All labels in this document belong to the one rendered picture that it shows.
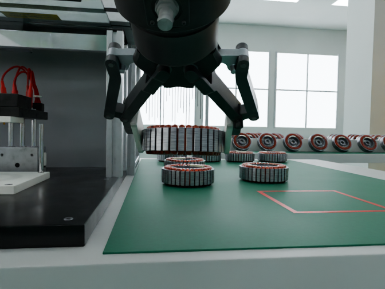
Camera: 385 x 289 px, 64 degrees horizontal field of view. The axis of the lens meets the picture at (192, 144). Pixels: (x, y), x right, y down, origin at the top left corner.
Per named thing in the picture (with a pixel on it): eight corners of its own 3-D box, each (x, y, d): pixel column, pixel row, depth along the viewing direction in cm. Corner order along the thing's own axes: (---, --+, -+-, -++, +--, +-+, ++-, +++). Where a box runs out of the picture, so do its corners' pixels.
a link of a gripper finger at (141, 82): (173, 74, 29) (160, 68, 29) (126, 129, 37) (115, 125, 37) (176, 46, 31) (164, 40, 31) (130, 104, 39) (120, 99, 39)
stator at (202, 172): (190, 190, 58) (191, 170, 58) (150, 183, 65) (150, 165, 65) (224, 183, 67) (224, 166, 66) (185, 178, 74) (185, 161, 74)
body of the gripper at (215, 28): (113, 31, 23) (134, 108, 31) (228, 31, 23) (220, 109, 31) (127, -27, 27) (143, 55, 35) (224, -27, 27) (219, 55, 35)
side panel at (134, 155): (134, 175, 78) (136, 45, 76) (122, 175, 77) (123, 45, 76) (139, 163, 105) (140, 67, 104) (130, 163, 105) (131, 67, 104)
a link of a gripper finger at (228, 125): (226, 105, 39) (232, 105, 39) (223, 136, 45) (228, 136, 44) (227, 125, 37) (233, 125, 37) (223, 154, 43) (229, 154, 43)
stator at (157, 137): (228, 155, 37) (228, 124, 37) (133, 153, 37) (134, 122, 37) (220, 156, 48) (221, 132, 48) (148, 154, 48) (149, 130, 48)
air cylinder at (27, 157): (37, 174, 61) (37, 147, 61) (-4, 174, 60) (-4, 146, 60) (46, 171, 66) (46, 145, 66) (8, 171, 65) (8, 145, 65)
